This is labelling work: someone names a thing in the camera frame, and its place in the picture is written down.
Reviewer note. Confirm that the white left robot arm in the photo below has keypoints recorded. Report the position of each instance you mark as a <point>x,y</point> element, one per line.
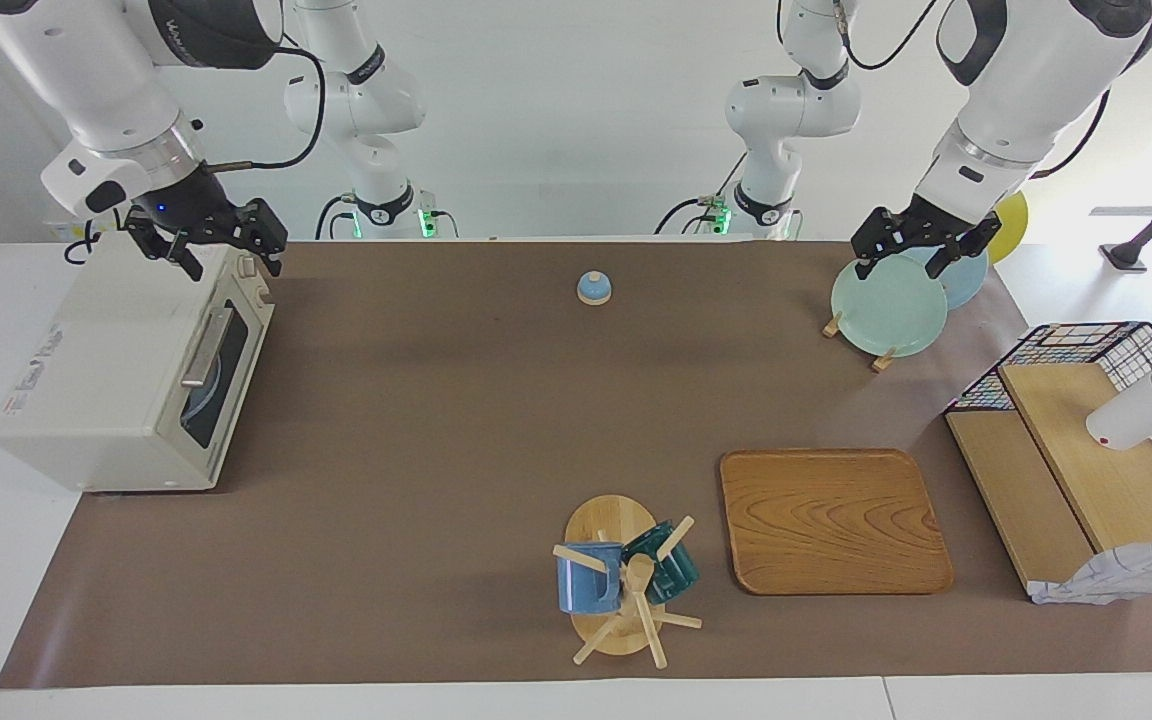
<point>1036,70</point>

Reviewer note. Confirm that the dark green mug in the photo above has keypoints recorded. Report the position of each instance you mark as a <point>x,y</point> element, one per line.
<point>676,575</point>

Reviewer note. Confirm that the white cup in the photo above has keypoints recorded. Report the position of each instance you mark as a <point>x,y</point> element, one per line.
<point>1141,410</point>

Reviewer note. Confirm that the pale blue racked plate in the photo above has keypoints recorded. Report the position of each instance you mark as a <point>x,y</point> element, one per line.
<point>971,280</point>

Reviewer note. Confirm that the blue mug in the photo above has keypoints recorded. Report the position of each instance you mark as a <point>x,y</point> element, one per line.
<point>581,585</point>

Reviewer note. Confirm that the yellow plate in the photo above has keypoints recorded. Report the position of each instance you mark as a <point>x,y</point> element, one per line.
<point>1014,225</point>

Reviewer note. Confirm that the wooden mug tree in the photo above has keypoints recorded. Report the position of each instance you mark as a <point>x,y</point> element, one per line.
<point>608,520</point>

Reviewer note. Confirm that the white patterned cloth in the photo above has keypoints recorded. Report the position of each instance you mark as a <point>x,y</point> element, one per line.
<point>1126,575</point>

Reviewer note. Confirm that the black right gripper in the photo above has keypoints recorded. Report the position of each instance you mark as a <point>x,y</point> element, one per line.
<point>201,215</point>

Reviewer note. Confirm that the wooden plate rack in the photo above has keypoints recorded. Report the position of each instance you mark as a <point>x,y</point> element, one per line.
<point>882,362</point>

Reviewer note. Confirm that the wooden stepped shelf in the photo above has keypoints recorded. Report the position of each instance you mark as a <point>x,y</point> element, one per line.
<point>1116,480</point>

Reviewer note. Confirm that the cream toaster oven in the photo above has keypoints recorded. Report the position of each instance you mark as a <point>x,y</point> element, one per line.
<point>96,370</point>

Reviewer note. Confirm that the wooden serving tray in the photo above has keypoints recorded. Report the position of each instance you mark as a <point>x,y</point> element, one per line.
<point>831,520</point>

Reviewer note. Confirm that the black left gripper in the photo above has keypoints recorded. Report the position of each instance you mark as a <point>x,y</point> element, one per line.
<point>921,230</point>

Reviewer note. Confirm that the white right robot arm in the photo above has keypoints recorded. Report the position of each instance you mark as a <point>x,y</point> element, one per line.
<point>86,80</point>

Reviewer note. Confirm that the mint green plate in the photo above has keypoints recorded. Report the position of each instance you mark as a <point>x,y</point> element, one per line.
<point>886,310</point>

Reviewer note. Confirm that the light blue round plate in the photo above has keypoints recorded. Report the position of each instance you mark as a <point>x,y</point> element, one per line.
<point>198,402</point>

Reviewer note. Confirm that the brown table mat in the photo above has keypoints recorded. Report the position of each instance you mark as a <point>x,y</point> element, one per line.
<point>456,430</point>

